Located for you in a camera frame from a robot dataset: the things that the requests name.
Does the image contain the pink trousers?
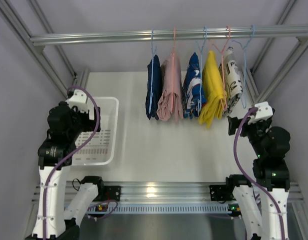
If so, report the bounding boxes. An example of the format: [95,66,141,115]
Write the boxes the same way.
[157,53,183,123]

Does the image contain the navy blue trousers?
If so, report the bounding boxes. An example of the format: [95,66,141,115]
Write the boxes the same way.
[145,55,163,120]

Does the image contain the light blue wire hanger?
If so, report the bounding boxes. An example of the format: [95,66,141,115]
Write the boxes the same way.
[145,29,157,120]

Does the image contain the pink wire hanger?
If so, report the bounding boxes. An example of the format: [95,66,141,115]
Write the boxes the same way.
[170,27,176,114]

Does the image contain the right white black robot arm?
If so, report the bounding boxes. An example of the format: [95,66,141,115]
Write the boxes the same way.
[209,117,291,240]

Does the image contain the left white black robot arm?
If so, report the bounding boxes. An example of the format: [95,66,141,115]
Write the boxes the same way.
[26,101,104,240]

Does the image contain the yellow trousers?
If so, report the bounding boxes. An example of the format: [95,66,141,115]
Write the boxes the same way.
[198,50,227,129]

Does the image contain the blue white patterned trousers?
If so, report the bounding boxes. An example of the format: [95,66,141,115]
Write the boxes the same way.
[182,52,207,119]

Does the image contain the white black print trousers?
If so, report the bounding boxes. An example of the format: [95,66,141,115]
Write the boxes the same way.
[219,47,243,116]

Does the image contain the empty light blue hanger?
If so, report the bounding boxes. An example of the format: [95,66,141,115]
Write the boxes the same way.
[232,24,256,109]

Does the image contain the white plastic basket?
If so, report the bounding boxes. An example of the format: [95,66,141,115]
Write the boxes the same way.
[72,97,119,166]

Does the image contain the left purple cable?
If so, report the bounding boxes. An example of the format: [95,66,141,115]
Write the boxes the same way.
[41,85,100,240]

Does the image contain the purple cable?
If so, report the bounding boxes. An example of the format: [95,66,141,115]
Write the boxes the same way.
[233,107,287,240]
[41,85,100,240]

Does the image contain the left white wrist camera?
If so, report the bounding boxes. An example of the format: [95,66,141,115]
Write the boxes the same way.
[66,89,89,114]

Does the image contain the left aluminium frame strut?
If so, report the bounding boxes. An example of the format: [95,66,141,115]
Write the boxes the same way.
[0,0,85,97]

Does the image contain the aluminium frame strut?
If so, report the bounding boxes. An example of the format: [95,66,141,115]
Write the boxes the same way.
[247,0,308,104]
[0,0,85,97]

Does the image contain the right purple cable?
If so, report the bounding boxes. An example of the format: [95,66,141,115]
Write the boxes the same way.
[233,107,287,240]

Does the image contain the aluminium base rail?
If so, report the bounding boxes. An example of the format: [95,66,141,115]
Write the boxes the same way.
[31,181,304,206]

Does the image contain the slotted grey cable duct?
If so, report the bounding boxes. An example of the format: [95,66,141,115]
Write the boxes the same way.
[87,203,240,215]

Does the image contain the aluminium hanging rail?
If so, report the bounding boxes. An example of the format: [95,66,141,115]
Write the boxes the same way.
[29,24,308,46]

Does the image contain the right aluminium frame strut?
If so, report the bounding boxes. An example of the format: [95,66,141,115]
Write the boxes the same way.
[247,0,308,104]

